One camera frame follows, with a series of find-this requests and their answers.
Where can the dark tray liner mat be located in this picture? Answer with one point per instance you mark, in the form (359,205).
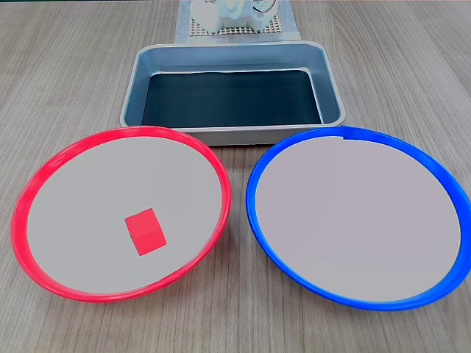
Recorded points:
(232,99)

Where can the blue rimmed round dish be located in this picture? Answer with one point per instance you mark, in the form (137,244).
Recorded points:
(357,220)

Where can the red cube block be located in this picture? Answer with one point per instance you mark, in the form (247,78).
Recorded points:
(145,231)

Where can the beige mesh anti-slip mat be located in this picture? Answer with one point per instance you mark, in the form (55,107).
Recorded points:
(235,31)

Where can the red rimmed round dish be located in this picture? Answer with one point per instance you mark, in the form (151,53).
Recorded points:
(92,206)

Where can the silver metal tray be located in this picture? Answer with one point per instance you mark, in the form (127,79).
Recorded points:
(235,134)

